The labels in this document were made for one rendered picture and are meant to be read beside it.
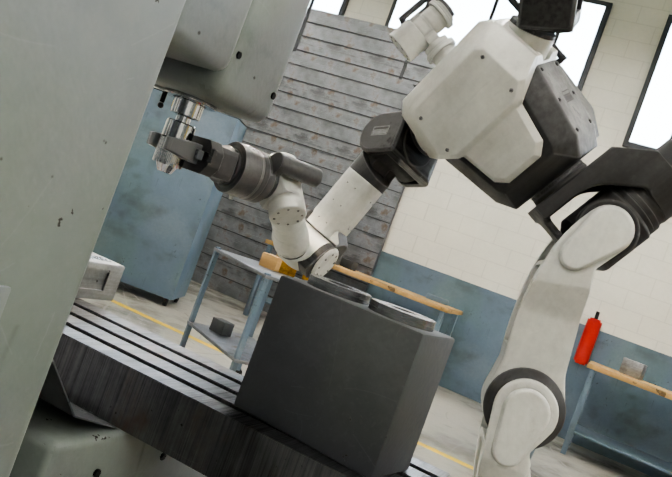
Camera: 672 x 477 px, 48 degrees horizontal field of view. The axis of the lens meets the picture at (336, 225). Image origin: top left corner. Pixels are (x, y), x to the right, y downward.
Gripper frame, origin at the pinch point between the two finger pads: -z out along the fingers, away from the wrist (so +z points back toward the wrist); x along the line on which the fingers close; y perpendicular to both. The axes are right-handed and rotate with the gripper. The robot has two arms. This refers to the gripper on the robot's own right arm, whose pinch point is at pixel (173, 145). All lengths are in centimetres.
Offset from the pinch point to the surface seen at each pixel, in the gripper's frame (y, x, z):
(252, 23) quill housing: -20.0, 11.7, -1.2
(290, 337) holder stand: 19.0, 32.3, 7.3
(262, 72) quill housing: -14.9, 8.7, 5.1
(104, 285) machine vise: 27.8, -20.8, 7.9
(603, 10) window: -320, -371, 652
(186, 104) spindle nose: -6.5, 1.9, -1.3
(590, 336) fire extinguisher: 23, -273, 683
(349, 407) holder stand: 24, 43, 11
